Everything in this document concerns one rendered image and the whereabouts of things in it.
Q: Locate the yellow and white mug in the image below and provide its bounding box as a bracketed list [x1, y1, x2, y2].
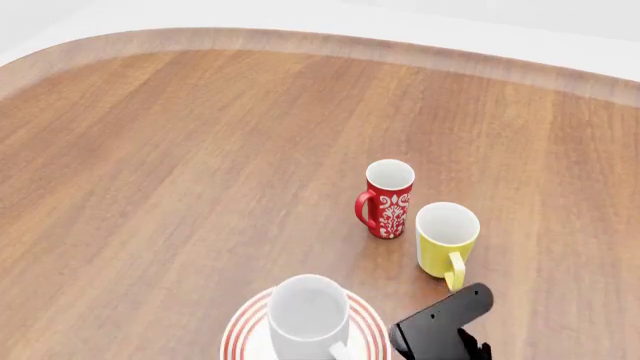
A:
[414, 201, 482, 293]

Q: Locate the red striped white plate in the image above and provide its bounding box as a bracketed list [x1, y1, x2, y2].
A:
[219, 285, 393, 360]

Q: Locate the red mug with white pattern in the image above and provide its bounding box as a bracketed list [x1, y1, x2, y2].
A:
[354, 158, 417, 240]

